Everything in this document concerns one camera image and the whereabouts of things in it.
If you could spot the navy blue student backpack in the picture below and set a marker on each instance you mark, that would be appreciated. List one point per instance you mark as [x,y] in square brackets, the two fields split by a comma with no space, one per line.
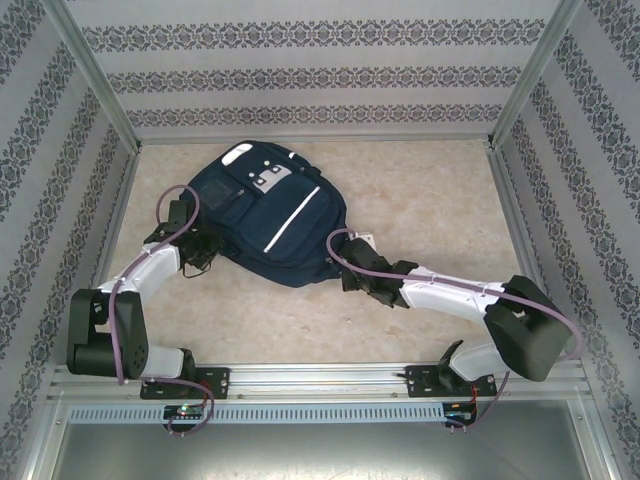
[280,215]

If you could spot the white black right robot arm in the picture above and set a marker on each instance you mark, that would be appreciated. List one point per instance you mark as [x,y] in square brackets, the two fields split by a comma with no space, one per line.
[450,295]

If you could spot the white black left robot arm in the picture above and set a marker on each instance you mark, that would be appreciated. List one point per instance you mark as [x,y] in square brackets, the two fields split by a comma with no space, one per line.
[145,265]

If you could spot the grey sheet metal shelf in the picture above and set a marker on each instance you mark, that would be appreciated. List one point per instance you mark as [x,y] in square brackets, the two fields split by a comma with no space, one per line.
[320,455]

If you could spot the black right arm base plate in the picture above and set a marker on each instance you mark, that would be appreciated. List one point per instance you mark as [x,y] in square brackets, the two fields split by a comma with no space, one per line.
[420,382]

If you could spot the aluminium mounting rail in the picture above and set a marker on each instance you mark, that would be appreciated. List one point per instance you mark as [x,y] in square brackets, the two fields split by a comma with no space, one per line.
[310,380]

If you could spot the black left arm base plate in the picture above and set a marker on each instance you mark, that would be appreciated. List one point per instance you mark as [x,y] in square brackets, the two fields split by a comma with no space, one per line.
[217,382]

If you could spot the right aluminium side rail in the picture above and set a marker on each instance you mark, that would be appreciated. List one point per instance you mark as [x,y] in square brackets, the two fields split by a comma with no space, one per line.
[525,240]

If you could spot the left aluminium corner post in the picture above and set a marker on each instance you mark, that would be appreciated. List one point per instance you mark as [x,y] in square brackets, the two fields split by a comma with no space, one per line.
[95,75]

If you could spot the aluminium corner post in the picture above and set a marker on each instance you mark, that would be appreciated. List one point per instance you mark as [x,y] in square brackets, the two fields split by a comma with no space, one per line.
[535,75]
[95,75]

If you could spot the right aluminium corner post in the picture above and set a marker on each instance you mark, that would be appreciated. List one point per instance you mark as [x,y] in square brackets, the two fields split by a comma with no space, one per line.
[535,75]

